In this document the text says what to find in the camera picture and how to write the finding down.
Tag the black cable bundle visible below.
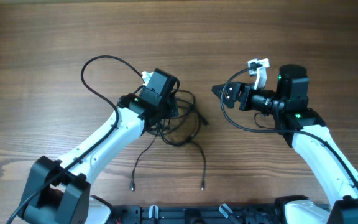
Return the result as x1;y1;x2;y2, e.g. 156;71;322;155
129;81;210;192

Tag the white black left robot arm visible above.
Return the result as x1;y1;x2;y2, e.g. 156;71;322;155
8;68;180;223

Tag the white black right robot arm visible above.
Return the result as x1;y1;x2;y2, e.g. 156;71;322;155
211;62;358;223

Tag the black right camera cable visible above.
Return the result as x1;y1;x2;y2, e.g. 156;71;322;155
219;63;358;224

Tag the black camera cable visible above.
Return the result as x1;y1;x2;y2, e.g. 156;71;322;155
6;55;144;224
219;63;358;224

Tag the black left camera cable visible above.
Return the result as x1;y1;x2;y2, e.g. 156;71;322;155
6;55;144;224

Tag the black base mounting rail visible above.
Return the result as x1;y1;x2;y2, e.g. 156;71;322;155
82;195;335;224

